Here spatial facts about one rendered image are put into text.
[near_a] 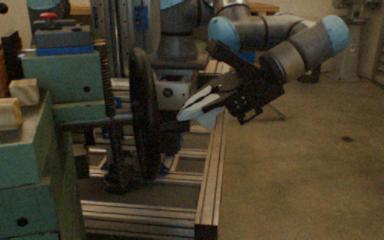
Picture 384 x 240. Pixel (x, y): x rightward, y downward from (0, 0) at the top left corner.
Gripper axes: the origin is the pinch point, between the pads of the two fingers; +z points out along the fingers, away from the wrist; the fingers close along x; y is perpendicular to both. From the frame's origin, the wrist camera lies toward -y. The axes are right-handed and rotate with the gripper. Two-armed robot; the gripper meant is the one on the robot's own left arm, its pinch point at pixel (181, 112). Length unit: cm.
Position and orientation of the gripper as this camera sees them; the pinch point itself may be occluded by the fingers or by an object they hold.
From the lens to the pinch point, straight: 65.9
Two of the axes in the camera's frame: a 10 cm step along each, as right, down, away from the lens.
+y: 4.3, 7.4, 5.1
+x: -2.7, -4.4, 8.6
